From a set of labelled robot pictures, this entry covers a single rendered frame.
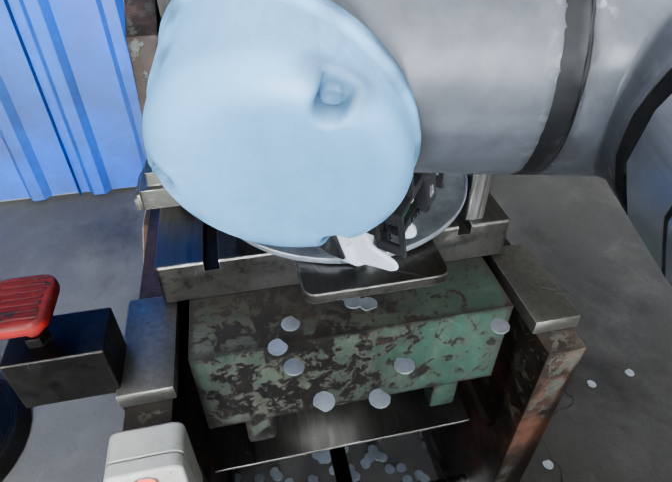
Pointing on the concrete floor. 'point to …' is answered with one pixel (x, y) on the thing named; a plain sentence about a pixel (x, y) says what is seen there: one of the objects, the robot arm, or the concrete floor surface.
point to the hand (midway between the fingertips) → (356, 249)
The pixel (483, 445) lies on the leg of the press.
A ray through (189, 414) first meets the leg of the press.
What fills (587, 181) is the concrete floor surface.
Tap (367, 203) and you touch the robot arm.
